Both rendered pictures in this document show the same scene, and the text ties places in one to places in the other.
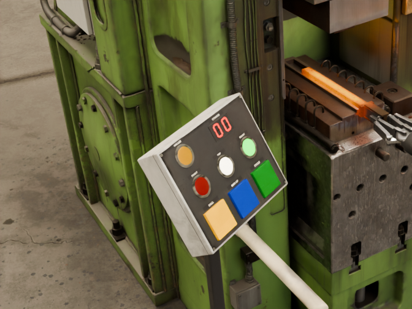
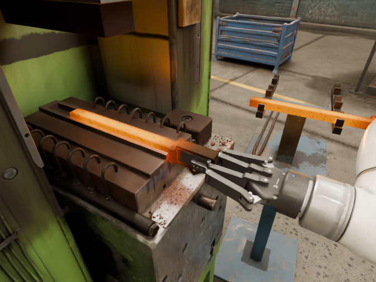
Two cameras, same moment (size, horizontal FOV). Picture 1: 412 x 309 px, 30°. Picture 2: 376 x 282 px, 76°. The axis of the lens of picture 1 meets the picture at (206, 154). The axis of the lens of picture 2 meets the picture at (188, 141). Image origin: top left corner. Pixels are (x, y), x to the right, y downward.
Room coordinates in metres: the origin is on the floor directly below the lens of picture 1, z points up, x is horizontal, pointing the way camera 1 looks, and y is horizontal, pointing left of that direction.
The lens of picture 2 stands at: (1.62, -0.28, 1.30)
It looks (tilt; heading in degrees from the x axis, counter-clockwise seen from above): 35 degrees down; 325
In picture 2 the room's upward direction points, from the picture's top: straight up
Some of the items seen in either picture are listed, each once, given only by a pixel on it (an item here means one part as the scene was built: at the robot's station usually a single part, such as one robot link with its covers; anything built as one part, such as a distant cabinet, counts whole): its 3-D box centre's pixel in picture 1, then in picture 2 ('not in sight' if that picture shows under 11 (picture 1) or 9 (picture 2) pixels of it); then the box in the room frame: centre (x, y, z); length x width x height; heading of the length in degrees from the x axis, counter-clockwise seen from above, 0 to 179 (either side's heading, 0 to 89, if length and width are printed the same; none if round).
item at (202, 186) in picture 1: (201, 186); not in sight; (1.52, 0.02, 1.09); 0.05 x 0.03 x 0.04; 115
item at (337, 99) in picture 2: not in sight; (302, 95); (2.02, -1.01, 0.97); 0.23 x 0.06 x 0.02; 30
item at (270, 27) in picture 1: (269, 33); not in sight; (2.02, -0.21, 1.24); 0.03 x 0.03 x 0.07; 25
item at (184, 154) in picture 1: (184, 156); not in sight; (1.55, 0.05, 1.16); 0.05 x 0.03 x 0.04; 115
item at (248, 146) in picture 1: (248, 147); not in sight; (1.67, -0.11, 1.09); 0.05 x 0.03 x 0.04; 115
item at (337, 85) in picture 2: not in sight; (305, 83); (2.07, -1.11, 0.97); 0.23 x 0.06 x 0.02; 30
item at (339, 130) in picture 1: (316, 95); (97, 141); (2.15, -0.37, 0.96); 0.42 x 0.20 x 0.09; 25
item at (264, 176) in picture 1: (264, 179); not in sight; (1.64, -0.15, 1.01); 0.07 x 0.05 x 0.07; 140
